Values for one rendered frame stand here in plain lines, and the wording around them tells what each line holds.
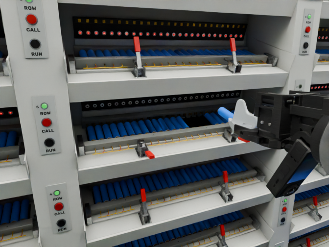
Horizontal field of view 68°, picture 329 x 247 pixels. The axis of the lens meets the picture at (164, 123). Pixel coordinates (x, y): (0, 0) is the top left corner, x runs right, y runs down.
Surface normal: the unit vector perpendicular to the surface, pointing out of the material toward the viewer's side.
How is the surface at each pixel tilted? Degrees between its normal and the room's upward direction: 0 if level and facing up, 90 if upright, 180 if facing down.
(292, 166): 91
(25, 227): 108
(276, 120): 89
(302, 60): 90
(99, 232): 18
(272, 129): 89
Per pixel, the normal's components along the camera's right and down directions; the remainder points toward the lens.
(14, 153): 0.36, 0.52
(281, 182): -0.92, 0.13
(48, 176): 0.37, 0.24
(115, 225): 0.10, -0.85
